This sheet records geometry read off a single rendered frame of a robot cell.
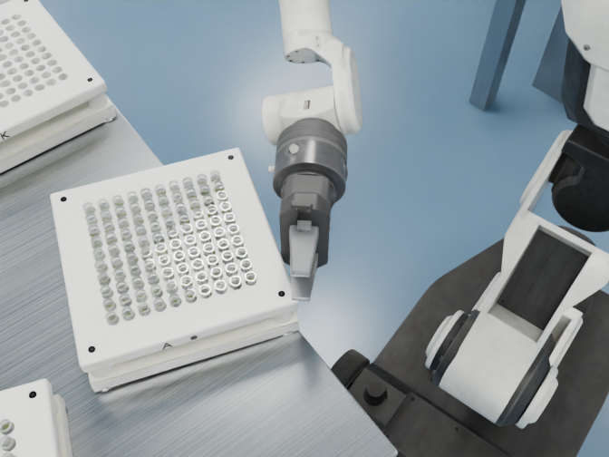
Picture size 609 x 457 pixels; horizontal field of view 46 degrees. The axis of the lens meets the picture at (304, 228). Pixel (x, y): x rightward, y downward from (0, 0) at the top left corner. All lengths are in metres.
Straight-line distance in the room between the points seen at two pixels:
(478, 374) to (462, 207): 1.00
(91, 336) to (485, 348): 0.61
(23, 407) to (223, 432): 0.21
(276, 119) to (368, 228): 1.12
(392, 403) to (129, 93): 1.35
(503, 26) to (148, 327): 1.56
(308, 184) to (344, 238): 1.19
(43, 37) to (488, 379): 0.84
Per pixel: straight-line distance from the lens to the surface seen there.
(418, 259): 1.97
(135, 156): 1.04
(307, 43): 0.93
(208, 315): 0.80
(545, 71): 2.41
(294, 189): 0.80
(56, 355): 0.90
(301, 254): 0.76
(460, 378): 1.16
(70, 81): 1.06
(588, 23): 0.89
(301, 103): 0.91
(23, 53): 1.13
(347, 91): 0.90
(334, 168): 0.83
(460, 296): 1.73
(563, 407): 1.68
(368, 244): 1.98
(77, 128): 1.08
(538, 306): 1.17
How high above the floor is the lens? 1.65
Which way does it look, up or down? 56 degrees down
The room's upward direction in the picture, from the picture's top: straight up
